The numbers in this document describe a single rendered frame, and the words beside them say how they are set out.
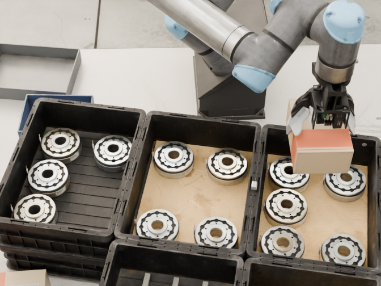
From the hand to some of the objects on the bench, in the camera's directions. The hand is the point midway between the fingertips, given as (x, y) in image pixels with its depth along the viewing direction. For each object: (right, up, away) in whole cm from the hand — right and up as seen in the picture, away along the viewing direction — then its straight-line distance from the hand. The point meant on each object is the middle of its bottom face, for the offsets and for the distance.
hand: (318, 130), depth 158 cm
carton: (-71, -43, +16) cm, 84 cm away
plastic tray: (-78, +18, +68) cm, 105 cm away
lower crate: (-58, -22, +34) cm, 70 cm away
